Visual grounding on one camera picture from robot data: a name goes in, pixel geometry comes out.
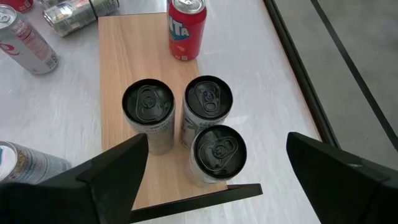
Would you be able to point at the tall silver can red print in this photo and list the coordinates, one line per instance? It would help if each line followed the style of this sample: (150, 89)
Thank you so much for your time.
(71, 17)

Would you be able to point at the blue silver Red Bull can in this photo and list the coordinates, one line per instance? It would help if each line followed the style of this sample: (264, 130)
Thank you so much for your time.
(34, 163)

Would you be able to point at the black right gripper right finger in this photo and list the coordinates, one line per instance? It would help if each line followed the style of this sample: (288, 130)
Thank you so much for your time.
(348, 193)

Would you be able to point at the wooden board tray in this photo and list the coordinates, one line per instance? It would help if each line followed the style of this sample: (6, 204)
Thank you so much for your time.
(130, 56)

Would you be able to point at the silver Diet Coke can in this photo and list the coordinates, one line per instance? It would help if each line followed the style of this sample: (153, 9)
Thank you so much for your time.
(28, 46)

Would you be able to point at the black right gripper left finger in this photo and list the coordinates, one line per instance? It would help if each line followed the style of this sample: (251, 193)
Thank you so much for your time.
(77, 202)

